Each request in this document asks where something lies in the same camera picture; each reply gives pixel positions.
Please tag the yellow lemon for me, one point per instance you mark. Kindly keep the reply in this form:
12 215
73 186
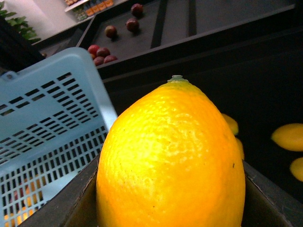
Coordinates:
296 168
232 124
289 137
171 160
240 145

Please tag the light blue plastic basket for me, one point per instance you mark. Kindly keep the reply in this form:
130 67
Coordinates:
54 118

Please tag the black produce display shelf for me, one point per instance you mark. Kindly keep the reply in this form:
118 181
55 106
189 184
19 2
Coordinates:
247 57

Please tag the shelf with juice bottles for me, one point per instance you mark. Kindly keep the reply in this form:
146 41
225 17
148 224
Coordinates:
83 9

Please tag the green plant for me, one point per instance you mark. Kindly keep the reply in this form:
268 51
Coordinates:
20 24

